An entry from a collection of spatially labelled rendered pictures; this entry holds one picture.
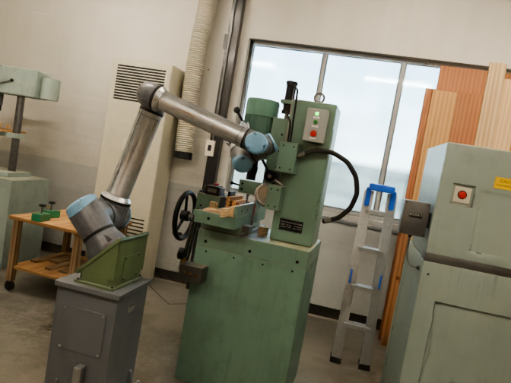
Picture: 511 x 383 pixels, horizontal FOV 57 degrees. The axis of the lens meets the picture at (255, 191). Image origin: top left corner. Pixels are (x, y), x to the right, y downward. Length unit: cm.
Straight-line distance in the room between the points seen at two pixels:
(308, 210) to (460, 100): 182
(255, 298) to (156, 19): 276
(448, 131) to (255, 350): 217
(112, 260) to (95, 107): 257
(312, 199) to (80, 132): 270
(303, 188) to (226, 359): 94
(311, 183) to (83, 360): 130
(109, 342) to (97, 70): 289
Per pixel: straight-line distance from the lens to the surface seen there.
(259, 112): 244
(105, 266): 208
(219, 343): 248
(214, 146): 385
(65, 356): 226
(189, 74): 392
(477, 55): 397
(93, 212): 216
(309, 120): 229
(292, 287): 230
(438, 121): 371
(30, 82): 418
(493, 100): 383
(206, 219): 228
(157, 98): 211
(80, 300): 214
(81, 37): 464
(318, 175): 233
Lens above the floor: 121
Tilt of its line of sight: 4 degrees down
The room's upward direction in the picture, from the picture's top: 10 degrees clockwise
